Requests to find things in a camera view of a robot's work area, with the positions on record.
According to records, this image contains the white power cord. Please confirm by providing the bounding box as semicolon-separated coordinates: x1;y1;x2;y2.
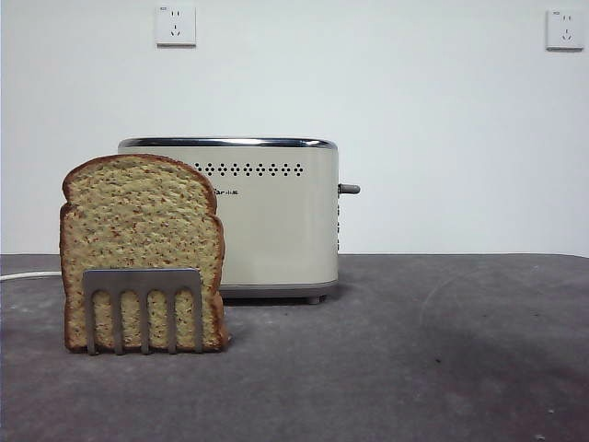
0;270;62;283

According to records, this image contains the silver metal toast rack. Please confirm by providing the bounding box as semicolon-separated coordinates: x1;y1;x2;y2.
82;267;205;356

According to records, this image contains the cream toaster with chrome rim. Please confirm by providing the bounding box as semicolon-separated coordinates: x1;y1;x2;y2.
117;136;341;305

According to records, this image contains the brown bread slice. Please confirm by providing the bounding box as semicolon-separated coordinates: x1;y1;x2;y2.
58;153;230;355

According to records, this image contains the white wall socket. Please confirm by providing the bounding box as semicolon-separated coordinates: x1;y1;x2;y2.
545;8;586;52
155;5;198;48

